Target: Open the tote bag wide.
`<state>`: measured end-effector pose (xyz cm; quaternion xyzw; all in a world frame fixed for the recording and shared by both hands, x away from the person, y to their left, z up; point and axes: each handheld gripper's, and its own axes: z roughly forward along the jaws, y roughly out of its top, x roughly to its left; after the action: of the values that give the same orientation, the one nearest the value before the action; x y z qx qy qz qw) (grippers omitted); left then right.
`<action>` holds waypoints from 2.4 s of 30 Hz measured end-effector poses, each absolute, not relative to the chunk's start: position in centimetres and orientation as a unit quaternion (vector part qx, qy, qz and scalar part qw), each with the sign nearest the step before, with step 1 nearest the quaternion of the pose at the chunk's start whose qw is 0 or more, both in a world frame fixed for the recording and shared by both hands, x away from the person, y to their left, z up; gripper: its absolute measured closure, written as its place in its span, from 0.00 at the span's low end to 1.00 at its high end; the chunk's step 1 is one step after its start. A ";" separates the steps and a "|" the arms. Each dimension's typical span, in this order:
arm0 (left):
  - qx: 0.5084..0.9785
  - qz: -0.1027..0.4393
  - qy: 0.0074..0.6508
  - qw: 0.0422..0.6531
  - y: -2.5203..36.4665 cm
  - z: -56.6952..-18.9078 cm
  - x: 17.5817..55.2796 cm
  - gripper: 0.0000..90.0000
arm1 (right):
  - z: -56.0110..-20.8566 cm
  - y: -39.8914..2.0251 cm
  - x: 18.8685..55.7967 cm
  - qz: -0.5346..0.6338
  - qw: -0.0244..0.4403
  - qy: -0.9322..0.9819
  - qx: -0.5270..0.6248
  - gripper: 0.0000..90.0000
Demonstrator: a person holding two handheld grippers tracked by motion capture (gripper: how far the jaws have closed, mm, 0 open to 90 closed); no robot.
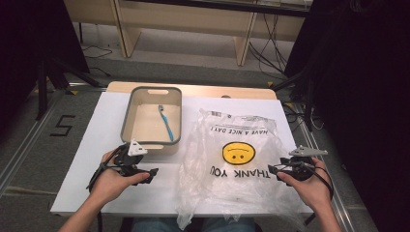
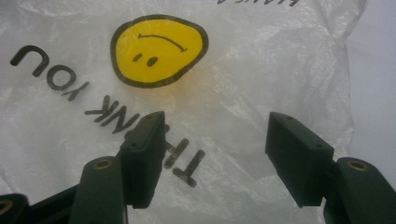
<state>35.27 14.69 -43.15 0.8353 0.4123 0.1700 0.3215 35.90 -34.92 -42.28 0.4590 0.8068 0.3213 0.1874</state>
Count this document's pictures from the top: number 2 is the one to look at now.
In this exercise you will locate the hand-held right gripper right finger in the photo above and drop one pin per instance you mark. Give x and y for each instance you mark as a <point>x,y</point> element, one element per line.
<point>295,155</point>

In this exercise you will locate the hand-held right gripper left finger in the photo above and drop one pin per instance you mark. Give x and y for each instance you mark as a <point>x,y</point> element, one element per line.
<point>144,161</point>

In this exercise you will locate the clear plastic bag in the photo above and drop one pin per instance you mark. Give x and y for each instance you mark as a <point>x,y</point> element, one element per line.
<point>236,77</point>

